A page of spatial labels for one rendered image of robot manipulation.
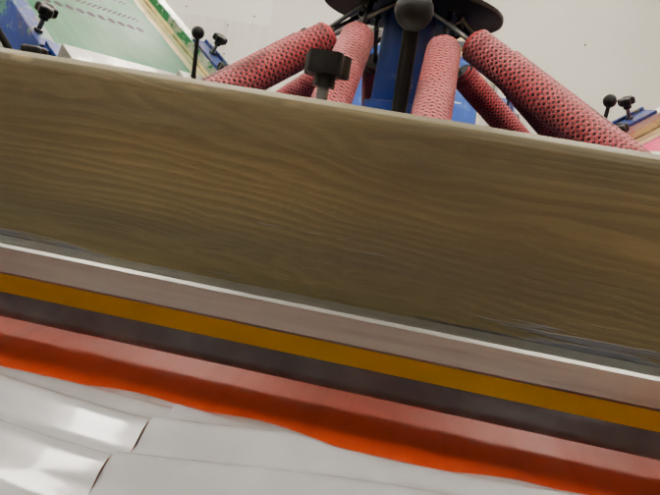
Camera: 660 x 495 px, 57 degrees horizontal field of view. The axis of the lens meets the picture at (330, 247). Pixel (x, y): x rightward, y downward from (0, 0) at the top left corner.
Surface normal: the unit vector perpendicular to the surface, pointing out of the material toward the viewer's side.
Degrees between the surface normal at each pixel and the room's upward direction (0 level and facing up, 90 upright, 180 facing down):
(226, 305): 90
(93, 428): 33
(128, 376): 0
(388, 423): 0
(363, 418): 0
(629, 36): 90
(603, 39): 90
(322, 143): 90
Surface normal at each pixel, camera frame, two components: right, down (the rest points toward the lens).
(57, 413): 0.00, -0.77
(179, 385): 0.17, -0.98
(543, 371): -0.14, 0.12
